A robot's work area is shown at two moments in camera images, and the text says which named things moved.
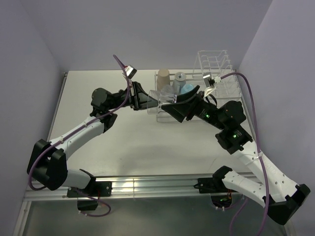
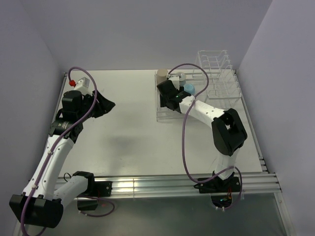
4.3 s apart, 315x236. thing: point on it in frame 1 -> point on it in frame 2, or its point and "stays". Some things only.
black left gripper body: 119,99 -> 88,100
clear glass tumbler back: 179,81 stays
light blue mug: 186,88 stays
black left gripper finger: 143,100 -> 105,104
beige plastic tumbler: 163,78 stays
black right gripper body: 204,109 -> 163,103
